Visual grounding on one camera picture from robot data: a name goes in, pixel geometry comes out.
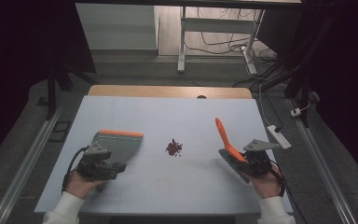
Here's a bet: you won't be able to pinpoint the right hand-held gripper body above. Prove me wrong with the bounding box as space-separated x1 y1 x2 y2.
241 138 282 179

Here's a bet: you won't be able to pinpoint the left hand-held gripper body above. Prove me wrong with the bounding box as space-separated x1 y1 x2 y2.
76 140 119 181

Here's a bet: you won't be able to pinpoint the grey dustpan with orange edge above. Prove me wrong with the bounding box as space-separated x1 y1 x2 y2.
91 129 145 191

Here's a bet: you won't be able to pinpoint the orange brush with grey bristles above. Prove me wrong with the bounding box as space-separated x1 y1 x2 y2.
214 117 252 185

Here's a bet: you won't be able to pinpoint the pile of red kidney beans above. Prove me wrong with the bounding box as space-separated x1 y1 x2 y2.
165 138 184 158

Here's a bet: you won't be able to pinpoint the person's left hand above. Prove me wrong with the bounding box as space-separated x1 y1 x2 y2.
64 170 107 201

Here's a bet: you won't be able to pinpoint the person's right hand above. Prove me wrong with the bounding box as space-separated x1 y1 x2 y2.
248 163 284 200

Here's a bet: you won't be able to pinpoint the white power strip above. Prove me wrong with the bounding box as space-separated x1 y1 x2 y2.
267 124 293 150

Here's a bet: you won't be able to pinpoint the black tripod stand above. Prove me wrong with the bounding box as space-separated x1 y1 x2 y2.
44 60 91 121

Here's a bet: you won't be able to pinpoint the wooden table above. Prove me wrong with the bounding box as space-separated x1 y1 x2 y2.
87 84 254 100

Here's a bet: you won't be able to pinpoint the black metal stand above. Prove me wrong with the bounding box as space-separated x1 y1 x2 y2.
251 8 341 129

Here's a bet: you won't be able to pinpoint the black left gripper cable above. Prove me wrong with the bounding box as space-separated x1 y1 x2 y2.
62 145 90 191

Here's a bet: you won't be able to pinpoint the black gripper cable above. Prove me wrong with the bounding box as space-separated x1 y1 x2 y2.
62 145 90 191
269 159 286 198

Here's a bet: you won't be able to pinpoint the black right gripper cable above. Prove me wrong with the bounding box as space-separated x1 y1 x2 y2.
269 159 286 198

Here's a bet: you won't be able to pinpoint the black floor bracket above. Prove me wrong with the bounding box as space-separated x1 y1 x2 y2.
47 120 73 144

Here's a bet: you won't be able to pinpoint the metal floor rail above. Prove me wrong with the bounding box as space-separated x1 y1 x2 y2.
286 98 358 224
0 105 64 224

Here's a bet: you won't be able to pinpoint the black floor cables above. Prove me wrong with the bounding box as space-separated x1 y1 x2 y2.
185 7 278 64

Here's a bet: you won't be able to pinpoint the white desk frame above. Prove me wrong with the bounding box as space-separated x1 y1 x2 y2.
176 6 266 76

